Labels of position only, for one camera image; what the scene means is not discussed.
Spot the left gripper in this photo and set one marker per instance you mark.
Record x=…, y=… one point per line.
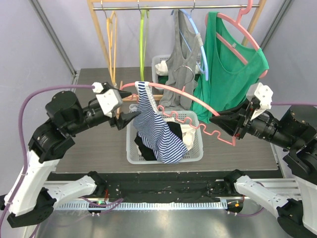
x=123, y=120

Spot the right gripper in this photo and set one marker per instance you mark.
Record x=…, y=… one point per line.
x=241, y=124

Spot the pink hanger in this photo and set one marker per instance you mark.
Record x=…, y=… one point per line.
x=237, y=32
x=182, y=92

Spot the blue white striped tank top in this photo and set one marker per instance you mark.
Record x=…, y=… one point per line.
x=155, y=133

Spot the black tank top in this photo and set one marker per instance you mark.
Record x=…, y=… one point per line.
x=148, y=153

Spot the yellow plastic hanger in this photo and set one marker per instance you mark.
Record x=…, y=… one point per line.
x=111, y=29

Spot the lime green hanger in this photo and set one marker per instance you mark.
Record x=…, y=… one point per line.
x=144, y=27

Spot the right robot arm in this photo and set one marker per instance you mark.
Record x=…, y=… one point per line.
x=296, y=134

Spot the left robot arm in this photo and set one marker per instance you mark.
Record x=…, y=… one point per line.
x=29, y=203

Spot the green tank top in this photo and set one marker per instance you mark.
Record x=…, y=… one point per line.
x=222, y=92

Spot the blue plastic hanger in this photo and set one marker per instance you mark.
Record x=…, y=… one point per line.
x=204, y=65

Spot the grey tank top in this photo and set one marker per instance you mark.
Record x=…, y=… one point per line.
x=183, y=59

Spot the pink hanger under green top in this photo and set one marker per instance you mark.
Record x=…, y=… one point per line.
x=237, y=32

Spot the white plastic laundry basket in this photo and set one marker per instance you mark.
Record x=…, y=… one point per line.
x=184, y=117

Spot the white cloth in back basket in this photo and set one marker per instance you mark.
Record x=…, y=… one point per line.
x=161, y=68

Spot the wooden clothes rack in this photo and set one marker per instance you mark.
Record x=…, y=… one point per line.
x=243, y=10

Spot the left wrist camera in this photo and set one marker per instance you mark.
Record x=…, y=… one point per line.
x=108, y=98

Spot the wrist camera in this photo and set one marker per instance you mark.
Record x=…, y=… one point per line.
x=263, y=98
x=108, y=98

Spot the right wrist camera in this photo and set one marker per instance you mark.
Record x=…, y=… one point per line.
x=263, y=98

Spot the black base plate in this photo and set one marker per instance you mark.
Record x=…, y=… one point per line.
x=164, y=187

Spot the white slotted cable duct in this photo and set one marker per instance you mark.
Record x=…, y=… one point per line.
x=125, y=206

